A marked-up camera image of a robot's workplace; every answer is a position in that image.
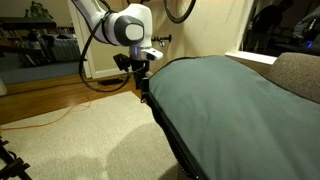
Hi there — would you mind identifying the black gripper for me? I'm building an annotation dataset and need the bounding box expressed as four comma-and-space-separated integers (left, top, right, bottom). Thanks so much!
130, 59, 151, 104

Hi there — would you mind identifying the large teal zippered bag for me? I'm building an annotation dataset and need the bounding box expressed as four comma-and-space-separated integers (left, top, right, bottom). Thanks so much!
145, 54, 320, 180

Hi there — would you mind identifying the black power strip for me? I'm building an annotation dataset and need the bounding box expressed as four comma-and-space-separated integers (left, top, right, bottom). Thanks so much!
97, 77, 125, 87

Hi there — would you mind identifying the black bicycle wheel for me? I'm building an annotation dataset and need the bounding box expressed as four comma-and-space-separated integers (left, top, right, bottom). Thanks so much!
162, 0, 198, 25

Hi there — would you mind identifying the beige carpet rug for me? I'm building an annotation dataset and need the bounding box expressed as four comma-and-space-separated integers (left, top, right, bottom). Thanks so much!
0, 90, 181, 180

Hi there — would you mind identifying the leafy plant on shelf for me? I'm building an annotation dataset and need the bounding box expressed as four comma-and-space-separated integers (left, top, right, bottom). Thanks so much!
23, 0, 54, 20

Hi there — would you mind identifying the dark wooden bookshelf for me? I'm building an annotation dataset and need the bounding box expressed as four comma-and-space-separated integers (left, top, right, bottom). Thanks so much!
0, 16, 58, 68

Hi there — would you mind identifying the person in dark clothes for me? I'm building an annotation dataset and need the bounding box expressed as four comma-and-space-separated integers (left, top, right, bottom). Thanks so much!
248, 0, 295, 54

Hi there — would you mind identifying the grey fabric sofa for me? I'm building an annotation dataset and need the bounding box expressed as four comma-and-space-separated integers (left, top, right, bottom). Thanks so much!
266, 51, 320, 105

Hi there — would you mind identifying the black tripod leg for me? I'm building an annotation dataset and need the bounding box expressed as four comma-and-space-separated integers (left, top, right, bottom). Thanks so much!
0, 134, 33, 180

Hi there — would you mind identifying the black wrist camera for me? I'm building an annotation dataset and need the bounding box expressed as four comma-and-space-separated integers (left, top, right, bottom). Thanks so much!
112, 53, 133, 73

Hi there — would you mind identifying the black wall hook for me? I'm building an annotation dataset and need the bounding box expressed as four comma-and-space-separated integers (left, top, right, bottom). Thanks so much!
151, 34, 173, 48

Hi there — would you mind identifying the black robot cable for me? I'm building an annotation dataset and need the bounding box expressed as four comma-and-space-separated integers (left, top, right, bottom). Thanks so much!
78, 9, 148, 94

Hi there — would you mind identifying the orange extension cord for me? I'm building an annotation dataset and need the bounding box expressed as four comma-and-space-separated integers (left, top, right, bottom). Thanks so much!
0, 99, 95, 132

